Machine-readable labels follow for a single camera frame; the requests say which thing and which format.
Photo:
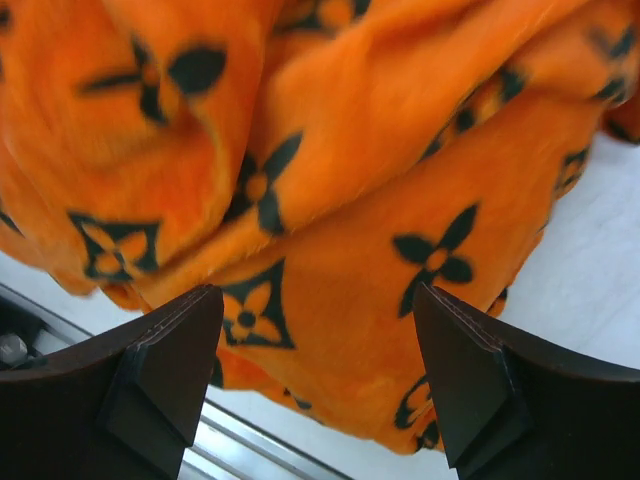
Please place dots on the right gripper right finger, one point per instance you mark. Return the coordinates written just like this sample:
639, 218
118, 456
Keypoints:
511, 405

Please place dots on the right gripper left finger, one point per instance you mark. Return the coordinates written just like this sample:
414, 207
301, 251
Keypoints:
124, 404

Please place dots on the orange patterned pillowcase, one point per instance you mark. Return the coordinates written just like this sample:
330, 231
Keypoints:
318, 161

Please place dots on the aluminium front rail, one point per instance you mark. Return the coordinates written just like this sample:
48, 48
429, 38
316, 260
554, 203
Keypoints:
225, 446

